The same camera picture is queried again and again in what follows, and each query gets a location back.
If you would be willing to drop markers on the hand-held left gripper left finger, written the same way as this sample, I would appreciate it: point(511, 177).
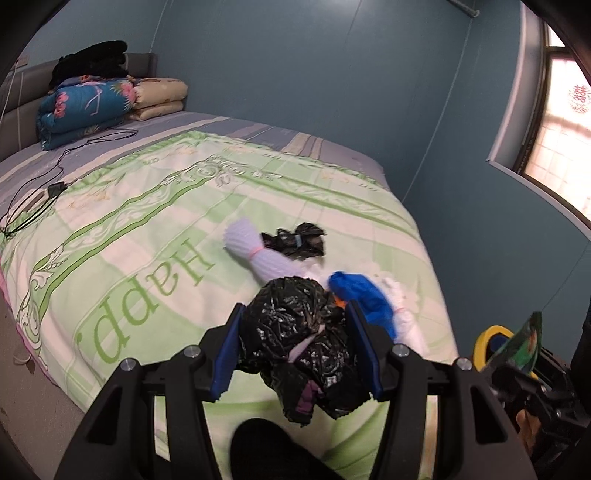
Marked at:
point(228, 360)

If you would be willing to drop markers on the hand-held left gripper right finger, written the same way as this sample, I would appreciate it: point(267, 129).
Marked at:
point(367, 355)

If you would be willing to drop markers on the window with grey frame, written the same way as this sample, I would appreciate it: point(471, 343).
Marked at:
point(563, 129)

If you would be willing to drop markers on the green printed blanket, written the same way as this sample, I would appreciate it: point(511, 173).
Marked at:
point(161, 194)

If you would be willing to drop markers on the bed with striped sheet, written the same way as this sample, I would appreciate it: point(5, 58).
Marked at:
point(277, 134)

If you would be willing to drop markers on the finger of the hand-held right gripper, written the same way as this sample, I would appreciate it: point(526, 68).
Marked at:
point(510, 371)

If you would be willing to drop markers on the yellow trash bin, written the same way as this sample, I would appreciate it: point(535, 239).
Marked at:
point(485, 341)

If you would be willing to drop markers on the green snack packet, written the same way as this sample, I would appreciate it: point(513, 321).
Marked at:
point(524, 344)

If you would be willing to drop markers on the grey padded headboard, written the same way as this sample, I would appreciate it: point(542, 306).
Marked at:
point(27, 87)

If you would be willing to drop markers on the dark cloth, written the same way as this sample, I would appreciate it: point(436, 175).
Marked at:
point(268, 452)

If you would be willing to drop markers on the orange peel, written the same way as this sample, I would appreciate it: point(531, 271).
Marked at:
point(339, 303)

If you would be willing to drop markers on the small black plastic wrapper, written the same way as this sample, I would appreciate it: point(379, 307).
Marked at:
point(295, 244)

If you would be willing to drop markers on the white tissue bundle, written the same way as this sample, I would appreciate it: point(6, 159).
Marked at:
point(406, 318)

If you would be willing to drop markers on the blue floral quilt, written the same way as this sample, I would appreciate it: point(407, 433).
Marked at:
point(78, 115)

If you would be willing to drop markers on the black charger block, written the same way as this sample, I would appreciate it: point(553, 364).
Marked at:
point(56, 189)

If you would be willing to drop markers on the blue plastic bag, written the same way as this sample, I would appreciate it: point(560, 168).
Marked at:
point(360, 290)

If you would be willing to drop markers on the black plastic bag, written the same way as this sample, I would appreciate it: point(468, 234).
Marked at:
point(295, 323)

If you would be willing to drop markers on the beige folded quilt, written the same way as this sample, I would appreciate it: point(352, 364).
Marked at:
point(159, 94)

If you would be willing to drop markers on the black clothing pile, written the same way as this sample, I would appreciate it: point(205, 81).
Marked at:
point(92, 60)

